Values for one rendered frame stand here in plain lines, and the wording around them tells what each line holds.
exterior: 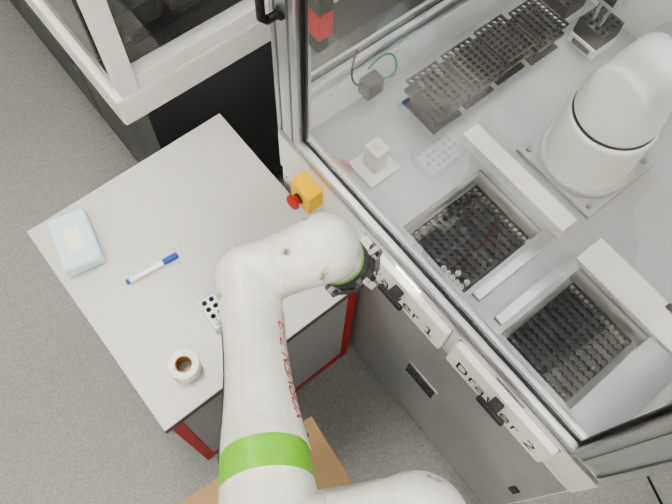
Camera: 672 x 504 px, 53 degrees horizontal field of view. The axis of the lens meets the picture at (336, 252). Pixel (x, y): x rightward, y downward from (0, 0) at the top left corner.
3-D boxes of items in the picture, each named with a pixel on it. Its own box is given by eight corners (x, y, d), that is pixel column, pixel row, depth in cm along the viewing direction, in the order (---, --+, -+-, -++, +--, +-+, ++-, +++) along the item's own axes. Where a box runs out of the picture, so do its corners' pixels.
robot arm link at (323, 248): (361, 261, 96) (337, 192, 99) (282, 292, 98) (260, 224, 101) (378, 276, 110) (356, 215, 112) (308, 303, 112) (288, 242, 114)
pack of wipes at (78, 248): (108, 262, 164) (102, 255, 160) (69, 279, 162) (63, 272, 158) (87, 213, 169) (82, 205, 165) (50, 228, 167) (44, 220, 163)
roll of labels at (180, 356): (176, 350, 156) (173, 345, 152) (205, 357, 156) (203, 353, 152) (166, 379, 153) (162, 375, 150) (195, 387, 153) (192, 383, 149)
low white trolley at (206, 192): (211, 468, 218) (164, 431, 149) (110, 324, 236) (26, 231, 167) (349, 359, 234) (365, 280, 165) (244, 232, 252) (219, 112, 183)
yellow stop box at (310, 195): (306, 216, 162) (306, 202, 156) (288, 195, 164) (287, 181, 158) (323, 205, 164) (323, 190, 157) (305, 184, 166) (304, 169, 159)
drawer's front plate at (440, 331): (437, 349, 152) (446, 335, 142) (356, 257, 161) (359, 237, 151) (443, 345, 153) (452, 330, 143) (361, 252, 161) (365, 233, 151)
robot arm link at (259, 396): (324, 459, 87) (288, 420, 79) (244, 486, 89) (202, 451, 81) (293, 261, 113) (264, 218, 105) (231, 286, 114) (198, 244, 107)
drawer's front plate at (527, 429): (537, 463, 143) (554, 456, 133) (445, 358, 151) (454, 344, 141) (543, 457, 143) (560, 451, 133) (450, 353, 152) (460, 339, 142)
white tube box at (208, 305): (217, 334, 158) (215, 329, 154) (198, 307, 160) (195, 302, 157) (261, 305, 161) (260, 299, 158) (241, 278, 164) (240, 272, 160)
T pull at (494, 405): (499, 427, 138) (501, 426, 137) (474, 398, 140) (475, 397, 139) (511, 416, 139) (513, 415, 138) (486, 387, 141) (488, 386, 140)
